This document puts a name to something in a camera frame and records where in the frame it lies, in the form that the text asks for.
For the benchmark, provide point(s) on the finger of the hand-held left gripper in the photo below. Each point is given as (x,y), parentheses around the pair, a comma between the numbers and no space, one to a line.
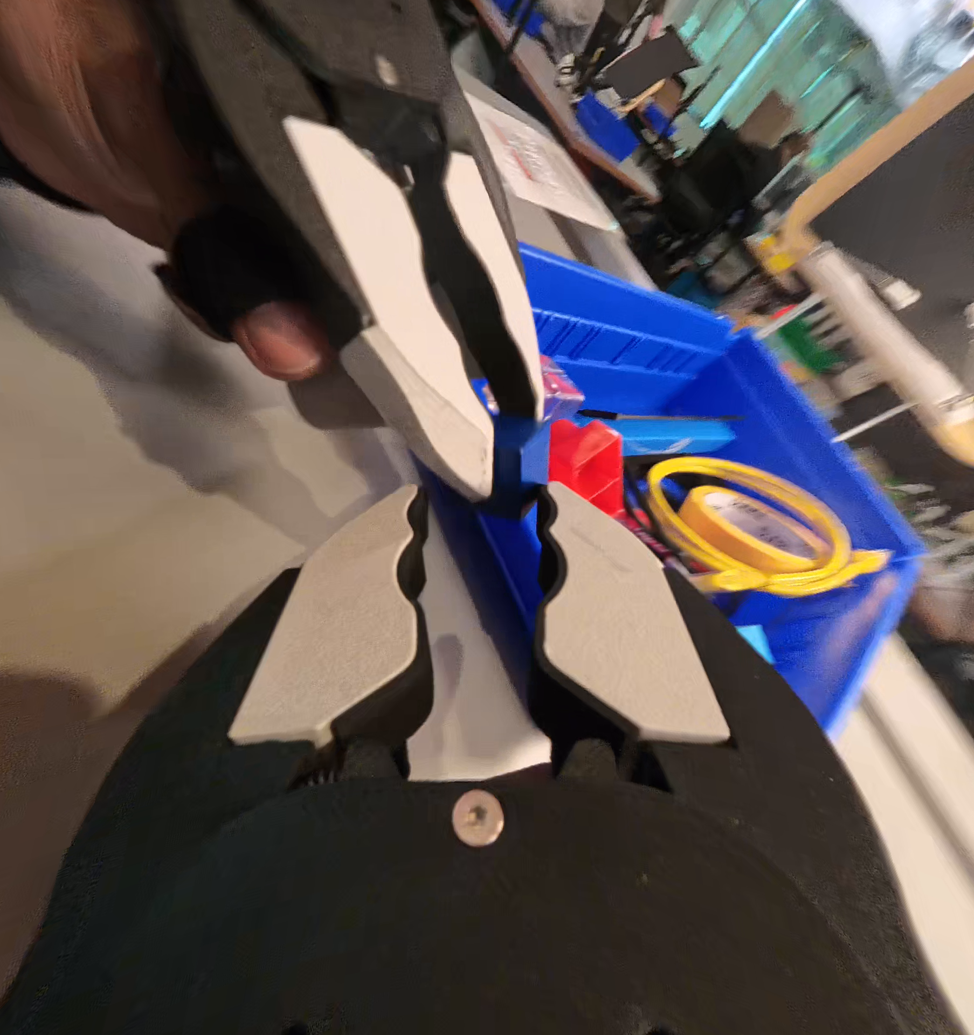
(495,259)
(390,323)

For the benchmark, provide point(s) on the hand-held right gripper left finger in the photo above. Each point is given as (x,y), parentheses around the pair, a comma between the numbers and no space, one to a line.
(333,639)

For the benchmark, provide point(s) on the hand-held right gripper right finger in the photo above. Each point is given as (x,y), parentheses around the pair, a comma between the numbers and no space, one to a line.
(624,639)

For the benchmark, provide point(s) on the yellow masking tape roll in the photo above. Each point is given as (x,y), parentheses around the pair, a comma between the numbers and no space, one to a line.
(721,525)

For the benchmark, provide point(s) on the large blue storage bin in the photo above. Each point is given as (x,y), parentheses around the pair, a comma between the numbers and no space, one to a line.
(640,339)

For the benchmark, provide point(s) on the dark blue wooden block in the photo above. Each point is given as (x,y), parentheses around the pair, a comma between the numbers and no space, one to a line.
(527,469)

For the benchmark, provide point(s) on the person's left hand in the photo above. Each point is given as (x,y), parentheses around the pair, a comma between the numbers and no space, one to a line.
(66,97)

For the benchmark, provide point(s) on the printed paper sheet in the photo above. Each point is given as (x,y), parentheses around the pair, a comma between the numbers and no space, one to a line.
(543,170)

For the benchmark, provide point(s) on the clear acrylic block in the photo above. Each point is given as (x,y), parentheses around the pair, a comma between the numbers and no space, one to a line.
(563,392)

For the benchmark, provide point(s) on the small blue bin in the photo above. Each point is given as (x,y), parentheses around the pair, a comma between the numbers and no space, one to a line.
(604,129)

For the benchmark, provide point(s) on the hollow red plastic block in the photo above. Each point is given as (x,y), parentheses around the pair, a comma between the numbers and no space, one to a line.
(584,465)

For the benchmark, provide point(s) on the grey desk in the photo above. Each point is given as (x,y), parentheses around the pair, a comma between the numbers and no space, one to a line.
(535,65)

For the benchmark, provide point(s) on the long light blue box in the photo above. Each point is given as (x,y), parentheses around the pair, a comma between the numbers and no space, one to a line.
(681,437)

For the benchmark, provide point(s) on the white metal leg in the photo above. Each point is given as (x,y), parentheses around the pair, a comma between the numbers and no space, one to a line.
(883,339)

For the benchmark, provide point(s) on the black wood-edged panel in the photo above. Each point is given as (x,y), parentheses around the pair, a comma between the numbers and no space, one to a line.
(923,202)

